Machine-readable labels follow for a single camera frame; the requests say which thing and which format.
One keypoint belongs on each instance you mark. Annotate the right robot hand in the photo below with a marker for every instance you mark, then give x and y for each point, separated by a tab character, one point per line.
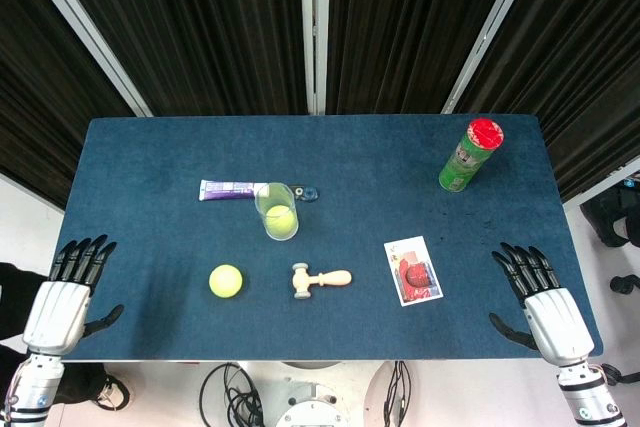
557	324

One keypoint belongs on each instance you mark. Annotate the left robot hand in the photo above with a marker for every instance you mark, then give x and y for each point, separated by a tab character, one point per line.
57	312

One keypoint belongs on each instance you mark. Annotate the yellow tennis ball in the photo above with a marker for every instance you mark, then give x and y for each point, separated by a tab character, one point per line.
226	281
280	219

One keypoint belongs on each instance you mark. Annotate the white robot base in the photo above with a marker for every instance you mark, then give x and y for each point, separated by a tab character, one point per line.
310	397

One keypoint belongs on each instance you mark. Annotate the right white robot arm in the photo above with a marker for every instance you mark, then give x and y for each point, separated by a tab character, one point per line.
587	394

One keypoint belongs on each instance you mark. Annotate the clear plastic cup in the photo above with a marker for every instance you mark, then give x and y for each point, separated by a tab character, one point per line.
290	207

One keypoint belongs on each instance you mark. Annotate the black chair caster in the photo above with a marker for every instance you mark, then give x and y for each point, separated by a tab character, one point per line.
625	284

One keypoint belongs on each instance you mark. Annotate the black white sneaker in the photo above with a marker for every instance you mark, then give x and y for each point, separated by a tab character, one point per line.
114	392

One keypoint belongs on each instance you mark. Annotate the black bulky equipment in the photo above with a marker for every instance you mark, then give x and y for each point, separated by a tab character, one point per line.
610	219

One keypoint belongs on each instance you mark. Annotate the picture card red fruit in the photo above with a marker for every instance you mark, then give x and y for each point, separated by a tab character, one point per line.
414	272

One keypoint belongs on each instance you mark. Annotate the green can red lid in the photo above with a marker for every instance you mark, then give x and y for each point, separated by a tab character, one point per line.
462	162

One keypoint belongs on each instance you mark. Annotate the purple white toothpaste tube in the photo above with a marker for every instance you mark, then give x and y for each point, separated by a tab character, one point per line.
225	189

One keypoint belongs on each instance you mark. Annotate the black curtain panel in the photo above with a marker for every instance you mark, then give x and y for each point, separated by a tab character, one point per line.
35	97
580	57
200	32
410	32

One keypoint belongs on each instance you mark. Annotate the small wooden mallet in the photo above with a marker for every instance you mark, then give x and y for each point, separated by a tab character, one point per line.
320	279

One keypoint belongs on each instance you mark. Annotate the blue felt table cover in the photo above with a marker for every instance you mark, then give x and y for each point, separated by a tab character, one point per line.
350	157

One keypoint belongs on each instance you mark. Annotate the small black blue gadget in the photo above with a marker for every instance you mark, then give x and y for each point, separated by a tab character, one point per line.
309	194

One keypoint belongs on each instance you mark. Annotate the aluminium partition post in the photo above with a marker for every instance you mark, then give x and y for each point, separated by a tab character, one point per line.
492	29
605	179
82	29
315	32

